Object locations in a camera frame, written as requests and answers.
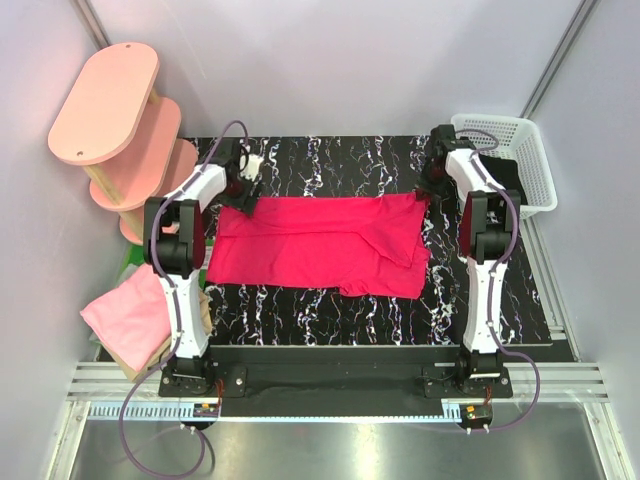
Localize red t shirt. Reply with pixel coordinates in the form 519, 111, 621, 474
206, 193, 430, 299

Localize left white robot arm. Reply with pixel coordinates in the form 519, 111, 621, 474
143, 138, 261, 397

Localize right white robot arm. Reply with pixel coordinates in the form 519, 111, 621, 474
416, 124, 521, 401

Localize black clothes in basket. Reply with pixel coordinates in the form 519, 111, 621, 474
479, 154, 528, 206

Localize white plastic basket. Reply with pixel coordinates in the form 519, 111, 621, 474
450, 113, 558, 220

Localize black marble pattern mat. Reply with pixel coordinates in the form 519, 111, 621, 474
174, 134, 555, 347

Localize green folder with label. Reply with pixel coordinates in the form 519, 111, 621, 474
115, 239, 213, 290

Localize pink three-tier shelf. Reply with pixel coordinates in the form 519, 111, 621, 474
47, 42, 198, 244

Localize folded pink t shirt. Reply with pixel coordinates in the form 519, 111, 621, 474
80, 264, 171, 381

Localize folded beige t shirt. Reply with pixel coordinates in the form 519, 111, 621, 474
116, 291, 213, 382

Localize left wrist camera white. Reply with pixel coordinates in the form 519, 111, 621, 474
239, 153, 264, 188

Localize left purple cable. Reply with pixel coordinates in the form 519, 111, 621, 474
118, 119, 251, 476

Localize aluminium rail frame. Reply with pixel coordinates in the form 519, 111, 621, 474
43, 219, 639, 479

